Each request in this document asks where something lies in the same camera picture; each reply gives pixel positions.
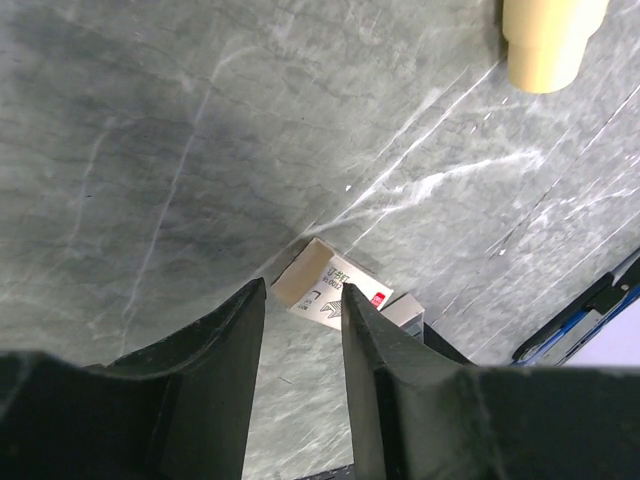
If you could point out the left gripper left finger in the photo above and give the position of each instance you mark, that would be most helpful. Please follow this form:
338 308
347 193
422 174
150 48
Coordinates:
176 409

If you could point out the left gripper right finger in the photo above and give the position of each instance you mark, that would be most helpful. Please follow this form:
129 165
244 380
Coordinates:
416 414

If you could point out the small playing card box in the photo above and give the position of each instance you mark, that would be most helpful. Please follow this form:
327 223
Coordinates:
311 285

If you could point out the beige toy microphone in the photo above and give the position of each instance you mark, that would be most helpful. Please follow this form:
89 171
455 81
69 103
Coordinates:
546 40

